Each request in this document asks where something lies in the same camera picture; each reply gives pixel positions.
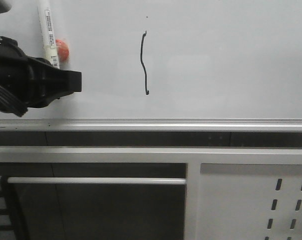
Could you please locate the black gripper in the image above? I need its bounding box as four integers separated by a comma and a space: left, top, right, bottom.
0, 36, 82, 113

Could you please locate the white whiteboard marker pen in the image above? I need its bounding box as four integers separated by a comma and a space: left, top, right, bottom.
37, 0, 60, 69

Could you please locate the red round magnet on marker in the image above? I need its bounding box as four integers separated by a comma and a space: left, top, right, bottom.
56, 39, 70, 62

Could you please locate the grey black striped chair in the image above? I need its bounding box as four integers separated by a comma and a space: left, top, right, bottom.
0, 176, 27, 240

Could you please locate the black cable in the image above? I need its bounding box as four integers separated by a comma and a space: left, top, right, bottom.
0, 79, 29, 118

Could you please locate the white whiteboard with aluminium frame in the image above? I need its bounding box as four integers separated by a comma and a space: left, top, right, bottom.
0, 0, 302, 132

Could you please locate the white metal rack frame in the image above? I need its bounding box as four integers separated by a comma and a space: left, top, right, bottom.
0, 147, 302, 240

